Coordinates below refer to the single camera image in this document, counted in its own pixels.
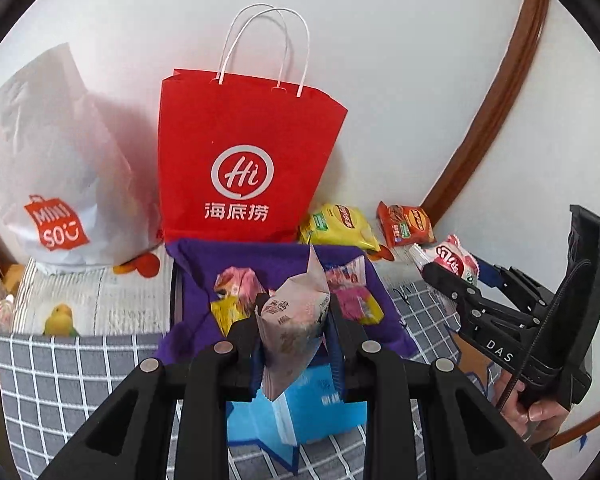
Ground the white plastic bag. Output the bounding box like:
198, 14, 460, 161
0, 42, 163, 276

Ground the pink packet with yellow end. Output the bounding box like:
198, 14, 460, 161
322, 255, 386, 326

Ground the printed white cloth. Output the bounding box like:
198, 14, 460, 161
0, 247, 181, 338

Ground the person's right hand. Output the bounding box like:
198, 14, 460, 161
492, 370, 573, 443

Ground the long red and white packet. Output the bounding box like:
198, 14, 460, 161
411, 234, 481, 282

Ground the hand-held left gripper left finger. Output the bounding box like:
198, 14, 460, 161
40, 292, 271, 480

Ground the brown wooden door frame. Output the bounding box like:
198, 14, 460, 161
420, 0, 551, 221

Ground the black cable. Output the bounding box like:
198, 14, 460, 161
497, 259, 593, 413

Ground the pale pink packet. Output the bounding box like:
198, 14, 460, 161
255, 244, 332, 403

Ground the orange chips bag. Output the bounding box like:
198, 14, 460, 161
376, 201, 436, 250

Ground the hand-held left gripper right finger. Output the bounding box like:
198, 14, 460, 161
325, 292, 546, 480

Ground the red paper bag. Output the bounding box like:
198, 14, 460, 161
157, 4, 348, 246

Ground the purple cloth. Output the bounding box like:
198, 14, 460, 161
159, 237, 418, 368

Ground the yellow chips bag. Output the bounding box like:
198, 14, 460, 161
299, 202, 382, 256

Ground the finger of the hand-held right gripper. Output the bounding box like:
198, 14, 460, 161
421, 262, 541, 333
475, 260, 556, 313

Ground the blue tissue pack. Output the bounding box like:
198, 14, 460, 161
226, 360, 370, 448

